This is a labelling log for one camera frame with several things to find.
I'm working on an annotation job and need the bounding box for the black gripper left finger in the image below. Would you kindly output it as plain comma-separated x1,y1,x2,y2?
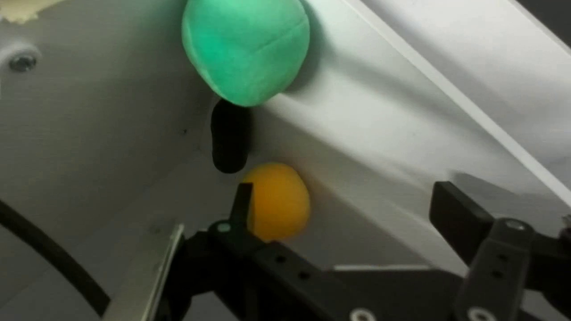
168,180,391,321

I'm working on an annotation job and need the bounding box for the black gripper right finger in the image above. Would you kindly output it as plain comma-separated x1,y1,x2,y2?
427,178,571,321

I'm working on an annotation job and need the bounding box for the yellow ball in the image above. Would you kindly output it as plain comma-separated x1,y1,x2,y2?
239,160,313,244

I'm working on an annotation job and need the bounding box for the green ball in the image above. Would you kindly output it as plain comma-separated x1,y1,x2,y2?
181,0,313,108

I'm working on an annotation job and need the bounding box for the small black toy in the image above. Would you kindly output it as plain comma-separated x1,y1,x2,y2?
211,98,254,174

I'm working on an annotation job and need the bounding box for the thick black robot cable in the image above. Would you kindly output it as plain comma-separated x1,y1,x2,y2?
0,198,113,317

